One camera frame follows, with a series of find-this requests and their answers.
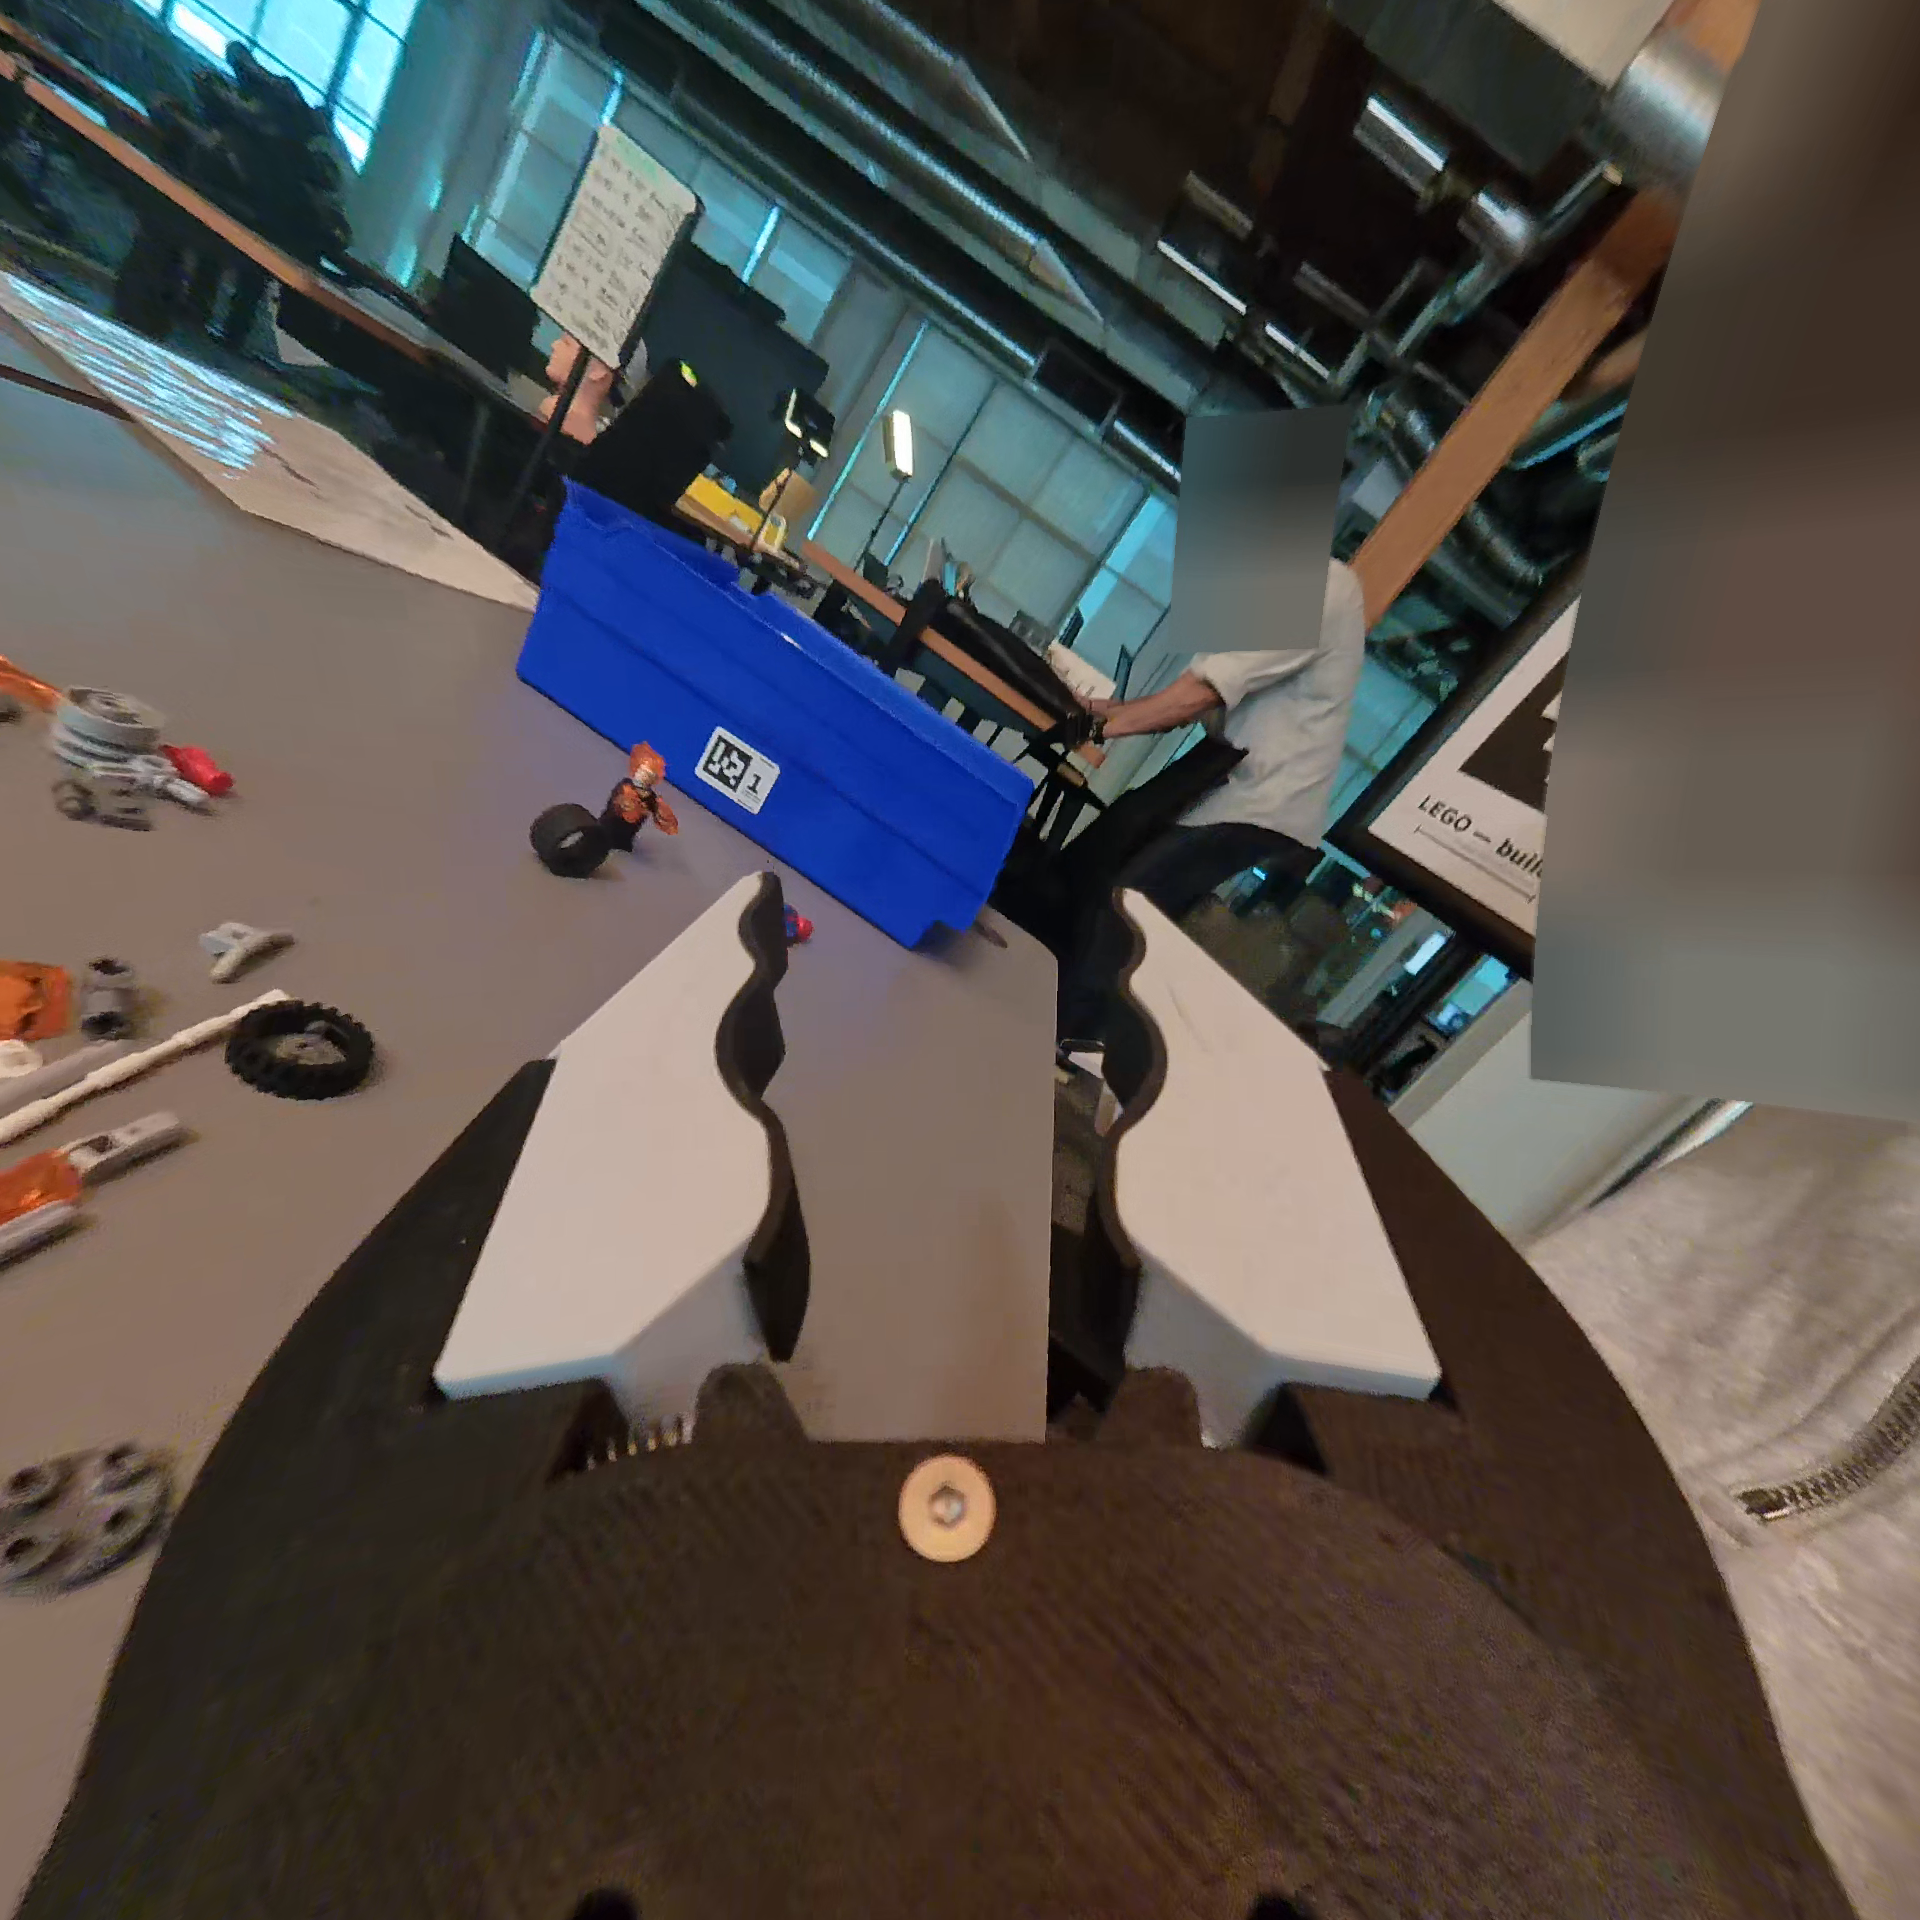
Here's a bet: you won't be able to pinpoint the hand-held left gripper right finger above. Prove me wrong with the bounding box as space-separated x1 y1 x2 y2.
1101 886 1444 1446

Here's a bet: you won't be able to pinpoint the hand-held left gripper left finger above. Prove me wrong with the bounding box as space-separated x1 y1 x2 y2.
434 871 815 1400

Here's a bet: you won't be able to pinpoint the pile of lego pieces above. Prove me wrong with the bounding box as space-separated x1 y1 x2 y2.
0 652 290 1277

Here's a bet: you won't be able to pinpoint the lego instruction booklet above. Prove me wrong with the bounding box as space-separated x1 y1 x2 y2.
0 267 545 614

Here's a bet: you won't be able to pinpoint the knobby black lego wheel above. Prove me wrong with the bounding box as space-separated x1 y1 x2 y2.
222 998 378 1100

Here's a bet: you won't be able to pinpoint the orange flame lego minifigure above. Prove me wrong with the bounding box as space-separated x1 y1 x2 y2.
602 740 681 860

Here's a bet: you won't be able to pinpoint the round dark grey lego plate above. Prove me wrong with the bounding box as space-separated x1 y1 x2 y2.
0 1439 176 1596

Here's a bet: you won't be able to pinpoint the framed marker sign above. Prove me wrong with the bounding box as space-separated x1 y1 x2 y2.
1331 593 1589 967

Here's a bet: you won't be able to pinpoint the grey zip hoodie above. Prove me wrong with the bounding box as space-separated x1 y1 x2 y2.
1519 1100 1920 1920

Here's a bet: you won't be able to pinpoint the blue storage bin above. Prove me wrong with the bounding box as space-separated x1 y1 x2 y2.
513 479 1039 952

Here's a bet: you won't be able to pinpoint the wooden beam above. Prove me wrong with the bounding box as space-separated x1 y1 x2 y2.
1349 181 1686 618

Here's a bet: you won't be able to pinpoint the picture chart board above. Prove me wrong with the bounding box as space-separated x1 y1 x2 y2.
496 123 702 556

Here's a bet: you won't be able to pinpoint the silver ventilation ducts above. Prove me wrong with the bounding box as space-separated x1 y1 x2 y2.
1169 0 1729 601

